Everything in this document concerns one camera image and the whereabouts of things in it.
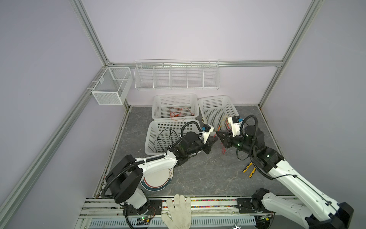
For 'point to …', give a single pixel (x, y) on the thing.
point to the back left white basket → (175, 106)
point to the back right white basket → (216, 110)
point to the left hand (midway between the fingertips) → (217, 140)
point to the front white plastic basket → (161, 134)
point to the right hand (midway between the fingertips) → (218, 133)
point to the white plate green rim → (158, 182)
